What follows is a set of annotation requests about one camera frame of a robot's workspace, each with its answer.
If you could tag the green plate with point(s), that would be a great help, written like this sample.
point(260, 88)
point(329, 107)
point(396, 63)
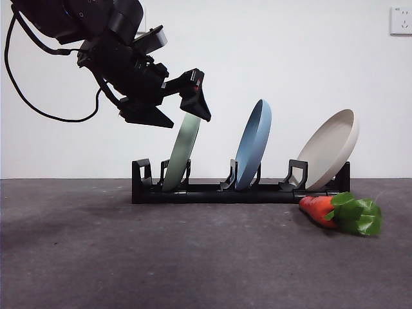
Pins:
point(180, 154)

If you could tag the orange carrot with green leaves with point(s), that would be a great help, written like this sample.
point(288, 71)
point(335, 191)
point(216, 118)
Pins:
point(316, 209)

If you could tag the white wall socket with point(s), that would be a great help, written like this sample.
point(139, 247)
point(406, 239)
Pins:
point(402, 21)

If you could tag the black plate rack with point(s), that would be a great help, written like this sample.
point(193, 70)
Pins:
point(225, 196)

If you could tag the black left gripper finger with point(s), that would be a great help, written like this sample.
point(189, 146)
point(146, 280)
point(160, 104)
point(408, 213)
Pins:
point(194, 99)
point(145, 115)

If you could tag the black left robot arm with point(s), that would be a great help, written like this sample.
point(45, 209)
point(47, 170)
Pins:
point(122, 64)

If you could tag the beige plate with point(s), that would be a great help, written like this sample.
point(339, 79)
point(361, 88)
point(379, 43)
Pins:
point(328, 151)

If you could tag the blue plate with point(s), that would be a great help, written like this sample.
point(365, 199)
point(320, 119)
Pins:
point(253, 148)

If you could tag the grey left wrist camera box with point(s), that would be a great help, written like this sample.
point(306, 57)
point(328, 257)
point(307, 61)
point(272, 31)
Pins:
point(151, 40)

